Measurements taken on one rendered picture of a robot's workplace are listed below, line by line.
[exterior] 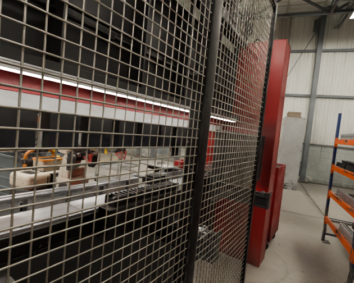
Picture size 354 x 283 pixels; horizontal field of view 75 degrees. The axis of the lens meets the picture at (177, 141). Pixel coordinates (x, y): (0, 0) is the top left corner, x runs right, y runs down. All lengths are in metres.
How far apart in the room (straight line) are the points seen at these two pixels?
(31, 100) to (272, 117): 2.05
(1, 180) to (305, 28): 9.12
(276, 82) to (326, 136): 6.48
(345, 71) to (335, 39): 1.08
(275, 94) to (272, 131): 0.37
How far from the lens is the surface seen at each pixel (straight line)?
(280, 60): 2.60
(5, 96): 1.10
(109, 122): 1.35
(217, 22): 0.75
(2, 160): 4.22
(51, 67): 0.98
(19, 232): 0.86
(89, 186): 1.35
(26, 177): 2.32
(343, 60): 9.31
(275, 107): 2.51
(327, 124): 8.91
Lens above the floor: 1.32
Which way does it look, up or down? 3 degrees down
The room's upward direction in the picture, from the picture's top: 6 degrees clockwise
